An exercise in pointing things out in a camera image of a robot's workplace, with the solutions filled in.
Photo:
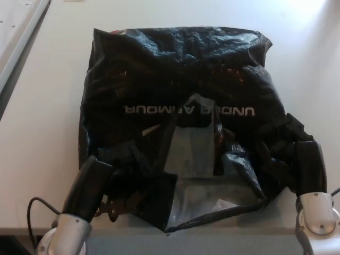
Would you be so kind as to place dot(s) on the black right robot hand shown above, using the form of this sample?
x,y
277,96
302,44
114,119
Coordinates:
x,y
308,167

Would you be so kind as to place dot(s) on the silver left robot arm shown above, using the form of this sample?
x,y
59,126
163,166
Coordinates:
x,y
69,231

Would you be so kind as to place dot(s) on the white neighbouring table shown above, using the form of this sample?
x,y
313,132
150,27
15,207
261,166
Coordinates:
x,y
26,40

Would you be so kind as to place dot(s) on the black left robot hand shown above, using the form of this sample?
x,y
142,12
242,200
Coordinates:
x,y
85,186

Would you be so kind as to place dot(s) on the white sheet with black dots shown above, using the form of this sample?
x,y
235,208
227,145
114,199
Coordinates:
x,y
10,24

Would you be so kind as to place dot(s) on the black plastic shopping bag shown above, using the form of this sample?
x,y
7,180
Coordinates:
x,y
186,66

